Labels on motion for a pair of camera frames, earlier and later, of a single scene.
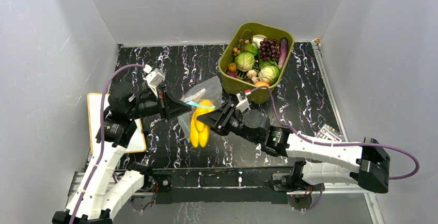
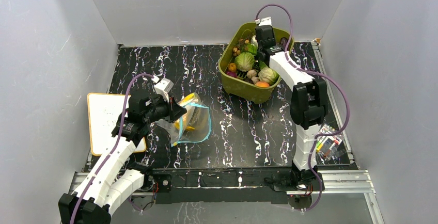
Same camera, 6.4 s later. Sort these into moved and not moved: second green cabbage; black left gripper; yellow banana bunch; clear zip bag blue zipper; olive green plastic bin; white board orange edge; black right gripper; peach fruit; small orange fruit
Moved: yellow banana bunch; clear zip bag blue zipper; black right gripper
Not moved: peach fruit; second green cabbage; small orange fruit; black left gripper; olive green plastic bin; white board orange edge
